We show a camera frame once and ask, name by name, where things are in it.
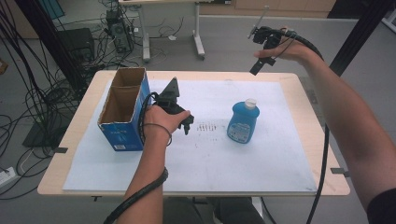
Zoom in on person's black right sleeve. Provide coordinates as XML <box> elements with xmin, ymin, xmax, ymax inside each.
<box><xmin>367</xmin><ymin>188</ymin><xmax>396</xmax><ymax>224</ymax></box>

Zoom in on person's left leg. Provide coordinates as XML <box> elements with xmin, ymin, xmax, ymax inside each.
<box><xmin>163</xmin><ymin>196</ymin><xmax>205</xmax><ymax>224</ymax></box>

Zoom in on white table mat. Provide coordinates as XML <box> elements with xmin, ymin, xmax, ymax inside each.
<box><xmin>62</xmin><ymin>78</ymin><xmax>318</xmax><ymax>194</ymax></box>

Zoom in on black sleeved right gripper cable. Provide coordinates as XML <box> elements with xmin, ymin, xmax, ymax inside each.
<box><xmin>279</xmin><ymin>27</ymin><xmax>331</xmax><ymax>224</ymax></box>

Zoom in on person's right hand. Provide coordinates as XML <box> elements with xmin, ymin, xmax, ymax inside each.
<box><xmin>253</xmin><ymin>35</ymin><xmax>312</xmax><ymax>65</ymax></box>

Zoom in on grey floor mat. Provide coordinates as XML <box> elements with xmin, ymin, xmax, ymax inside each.
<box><xmin>300</xmin><ymin>77</ymin><xmax>319</xmax><ymax>105</ymax></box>

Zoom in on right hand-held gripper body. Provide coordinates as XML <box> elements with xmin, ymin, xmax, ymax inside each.
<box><xmin>247</xmin><ymin>5</ymin><xmax>297</xmax><ymax>50</ymax></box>

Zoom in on white table leg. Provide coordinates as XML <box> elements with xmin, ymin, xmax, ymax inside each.
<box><xmin>251</xmin><ymin>196</ymin><xmax>264</xmax><ymax>219</ymax></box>

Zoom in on teal panel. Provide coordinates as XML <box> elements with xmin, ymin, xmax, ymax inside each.
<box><xmin>38</xmin><ymin>0</ymin><xmax>65</xmax><ymax>21</ymax></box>

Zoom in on person's right leg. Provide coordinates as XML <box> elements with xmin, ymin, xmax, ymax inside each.
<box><xmin>214</xmin><ymin>196</ymin><xmax>265</xmax><ymax>224</ymax></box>

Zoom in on black metal frame post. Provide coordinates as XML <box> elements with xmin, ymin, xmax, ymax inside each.
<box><xmin>13</xmin><ymin>0</ymin><xmax>88</xmax><ymax>94</ymax></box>
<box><xmin>328</xmin><ymin>0</ymin><xmax>396</xmax><ymax>77</ymax></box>

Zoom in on blue bottle with white cap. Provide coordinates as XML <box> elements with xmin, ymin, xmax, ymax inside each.
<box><xmin>226</xmin><ymin>97</ymin><xmax>261</xmax><ymax>145</ymax></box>

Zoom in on black sleeved left gripper cable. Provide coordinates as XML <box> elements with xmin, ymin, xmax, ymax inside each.
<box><xmin>103</xmin><ymin>91</ymin><xmax>170</xmax><ymax>224</ymax></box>

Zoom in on person's left hand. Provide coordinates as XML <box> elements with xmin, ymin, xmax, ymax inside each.
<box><xmin>143</xmin><ymin>105</ymin><xmax>191</xmax><ymax>141</ymax></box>

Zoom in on black wrist band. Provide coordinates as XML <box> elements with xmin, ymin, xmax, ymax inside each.
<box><xmin>143</xmin><ymin>122</ymin><xmax>173</xmax><ymax>147</ymax></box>

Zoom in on black computer tower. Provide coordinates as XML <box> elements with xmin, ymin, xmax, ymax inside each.
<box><xmin>106</xmin><ymin>8</ymin><xmax>134</xmax><ymax>54</ymax></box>

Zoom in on person's leg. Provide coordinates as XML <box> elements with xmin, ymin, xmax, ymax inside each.
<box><xmin>163</xmin><ymin>196</ymin><xmax>205</xmax><ymax>224</ymax></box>
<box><xmin>214</xmin><ymin>196</ymin><xmax>265</xmax><ymax>224</ymax></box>

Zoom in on white power strip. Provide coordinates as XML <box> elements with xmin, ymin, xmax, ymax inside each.
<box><xmin>0</xmin><ymin>166</ymin><xmax>17</xmax><ymax>189</ymax></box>

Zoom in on black floor mat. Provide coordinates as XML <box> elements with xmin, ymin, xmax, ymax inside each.
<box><xmin>21</xmin><ymin>108</ymin><xmax>76</xmax><ymax>148</ymax></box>

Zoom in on white desk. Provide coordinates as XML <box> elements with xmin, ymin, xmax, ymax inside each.
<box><xmin>118</xmin><ymin>0</ymin><xmax>232</xmax><ymax>62</ymax></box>

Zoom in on black sleeved gripper cable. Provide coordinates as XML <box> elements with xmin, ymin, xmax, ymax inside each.
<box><xmin>279</xmin><ymin>27</ymin><xmax>331</xmax><ymax>224</ymax></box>
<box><xmin>103</xmin><ymin>91</ymin><xmax>170</xmax><ymax>224</ymax></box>

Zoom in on blue cardboard box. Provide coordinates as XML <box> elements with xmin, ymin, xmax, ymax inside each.
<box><xmin>97</xmin><ymin>66</ymin><xmax>152</xmax><ymax>152</ymax></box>

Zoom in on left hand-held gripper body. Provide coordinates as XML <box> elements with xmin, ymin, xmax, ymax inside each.
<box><xmin>153</xmin><ymin>77</ymin><xmax>187</xmax><ymax>115</ymax></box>

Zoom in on wooden cabinet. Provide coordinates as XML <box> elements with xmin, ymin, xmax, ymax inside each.
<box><xmin>199</xmin><ymin>0</ymin><xmax>337</xmax><ymax>19</ymax></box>

